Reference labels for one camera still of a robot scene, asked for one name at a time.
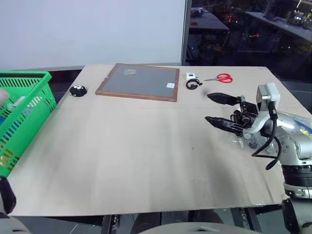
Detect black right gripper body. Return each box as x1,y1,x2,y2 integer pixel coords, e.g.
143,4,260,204
230,95,259,130

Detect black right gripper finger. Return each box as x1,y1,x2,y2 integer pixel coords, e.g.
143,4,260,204
204,116,245,136
207,92,239,107

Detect clear plastic bag of items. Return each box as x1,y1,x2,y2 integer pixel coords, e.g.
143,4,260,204
226,111,312,156

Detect green plastic basket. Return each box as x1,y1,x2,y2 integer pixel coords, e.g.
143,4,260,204
0,71,58,177

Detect dark background table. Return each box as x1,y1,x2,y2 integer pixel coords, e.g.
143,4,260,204
189,6,231,32

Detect wooden framed grey board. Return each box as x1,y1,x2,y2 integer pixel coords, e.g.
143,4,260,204
95,62,180,103

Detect long grey background table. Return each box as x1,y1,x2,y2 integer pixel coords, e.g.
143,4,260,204
245,10,312,42

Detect grey robot torso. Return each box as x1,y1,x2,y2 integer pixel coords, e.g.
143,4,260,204
137,222,247,234

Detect black round puck white dots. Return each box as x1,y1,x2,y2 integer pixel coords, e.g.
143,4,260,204
69,84,88,98

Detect white tube item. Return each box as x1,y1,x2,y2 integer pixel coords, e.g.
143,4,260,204
13,96,26,108

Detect white packaged item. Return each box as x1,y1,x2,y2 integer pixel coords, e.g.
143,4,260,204
0,90,9,112

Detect red handled scissors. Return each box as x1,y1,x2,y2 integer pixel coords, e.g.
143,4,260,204
204,73,234,84

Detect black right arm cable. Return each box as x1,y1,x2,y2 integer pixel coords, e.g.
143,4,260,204
251,100,285,171

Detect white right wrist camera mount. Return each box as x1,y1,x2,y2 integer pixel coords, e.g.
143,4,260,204
243,82,280,134

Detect black coiled cable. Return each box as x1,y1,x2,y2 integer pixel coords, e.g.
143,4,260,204
185,78,203,90

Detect dark window frame post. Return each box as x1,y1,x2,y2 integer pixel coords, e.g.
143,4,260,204
181,0,192,66

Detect black table leg frame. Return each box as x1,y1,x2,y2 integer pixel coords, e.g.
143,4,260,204
100,214,120,234
239,207,262,230

